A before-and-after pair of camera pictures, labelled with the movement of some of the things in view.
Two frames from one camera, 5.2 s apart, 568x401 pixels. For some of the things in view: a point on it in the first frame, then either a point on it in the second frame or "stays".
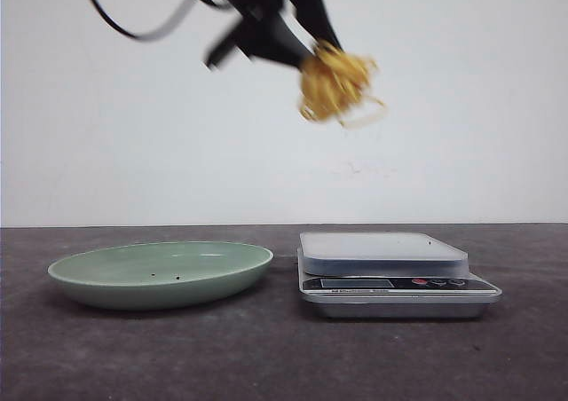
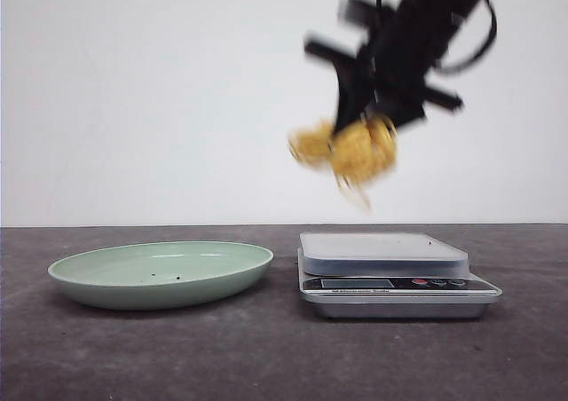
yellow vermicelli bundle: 335,83 → 356,152
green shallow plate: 159,275 stays
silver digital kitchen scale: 389,275 stays
